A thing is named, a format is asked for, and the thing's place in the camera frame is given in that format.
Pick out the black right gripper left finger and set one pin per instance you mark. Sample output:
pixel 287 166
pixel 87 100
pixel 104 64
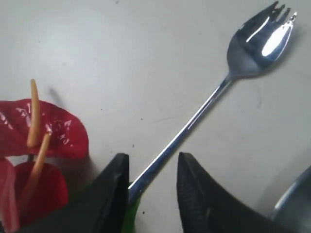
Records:
pixel 100 208

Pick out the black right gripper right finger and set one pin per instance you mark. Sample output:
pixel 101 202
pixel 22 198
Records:
pixel 206 207

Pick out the artificial red anthurium plant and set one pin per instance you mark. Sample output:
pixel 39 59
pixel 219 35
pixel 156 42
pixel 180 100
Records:
pixel 31 130

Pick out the metal spork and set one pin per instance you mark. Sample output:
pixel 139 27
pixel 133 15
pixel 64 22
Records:
pixel 254 48

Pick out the round steel plate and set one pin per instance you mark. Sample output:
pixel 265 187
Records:
pixel 295 203

